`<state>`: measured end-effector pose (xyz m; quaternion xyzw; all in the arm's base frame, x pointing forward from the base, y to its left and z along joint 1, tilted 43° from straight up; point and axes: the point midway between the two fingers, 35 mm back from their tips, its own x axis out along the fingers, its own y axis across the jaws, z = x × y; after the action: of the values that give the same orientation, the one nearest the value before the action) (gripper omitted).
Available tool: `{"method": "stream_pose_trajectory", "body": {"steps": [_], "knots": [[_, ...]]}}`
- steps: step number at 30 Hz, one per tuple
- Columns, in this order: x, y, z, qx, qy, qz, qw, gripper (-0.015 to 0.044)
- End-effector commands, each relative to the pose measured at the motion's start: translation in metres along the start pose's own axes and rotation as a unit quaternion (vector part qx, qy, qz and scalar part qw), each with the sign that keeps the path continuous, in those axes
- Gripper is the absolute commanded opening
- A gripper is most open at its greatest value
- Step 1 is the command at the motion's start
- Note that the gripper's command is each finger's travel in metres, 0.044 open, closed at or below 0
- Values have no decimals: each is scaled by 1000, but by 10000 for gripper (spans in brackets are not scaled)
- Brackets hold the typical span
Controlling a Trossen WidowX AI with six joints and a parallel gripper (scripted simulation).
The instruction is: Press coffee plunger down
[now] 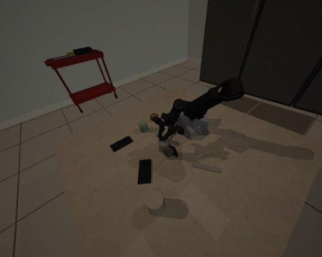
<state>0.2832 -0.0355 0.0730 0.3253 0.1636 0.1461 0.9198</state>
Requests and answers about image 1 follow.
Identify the glass french press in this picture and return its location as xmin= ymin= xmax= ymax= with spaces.
xmin=158 ymin=135 xmax=178 ymax=159

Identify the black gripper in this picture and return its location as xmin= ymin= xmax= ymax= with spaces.
xmin=153 ymin=112 xmax=185 ymax=140

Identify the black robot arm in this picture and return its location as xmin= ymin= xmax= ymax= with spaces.
xmin=161 ymin=77 xmax=245 ymax=124

